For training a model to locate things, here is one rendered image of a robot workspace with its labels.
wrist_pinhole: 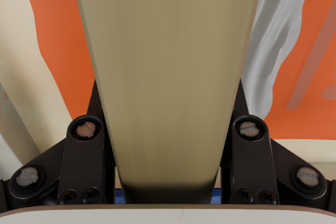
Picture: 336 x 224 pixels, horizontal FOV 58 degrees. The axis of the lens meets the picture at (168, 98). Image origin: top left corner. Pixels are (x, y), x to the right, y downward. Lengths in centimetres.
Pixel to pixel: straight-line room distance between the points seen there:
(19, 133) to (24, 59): 10
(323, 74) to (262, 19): 9
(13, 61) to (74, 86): 6
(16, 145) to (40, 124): 3
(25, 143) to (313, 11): 31
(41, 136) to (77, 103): 8
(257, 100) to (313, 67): 6
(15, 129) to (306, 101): 29
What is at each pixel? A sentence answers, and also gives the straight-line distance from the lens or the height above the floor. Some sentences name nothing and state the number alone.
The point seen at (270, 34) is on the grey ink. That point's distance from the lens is 25.
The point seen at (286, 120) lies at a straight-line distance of 35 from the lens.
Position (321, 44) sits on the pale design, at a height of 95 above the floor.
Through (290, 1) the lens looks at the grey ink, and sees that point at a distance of 24.
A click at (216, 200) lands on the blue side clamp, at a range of 39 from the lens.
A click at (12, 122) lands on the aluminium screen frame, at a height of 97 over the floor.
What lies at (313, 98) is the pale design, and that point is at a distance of 33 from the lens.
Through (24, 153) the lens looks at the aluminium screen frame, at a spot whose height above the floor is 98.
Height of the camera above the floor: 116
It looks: 43 degrees down
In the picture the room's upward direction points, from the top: 180 degrees clockwise
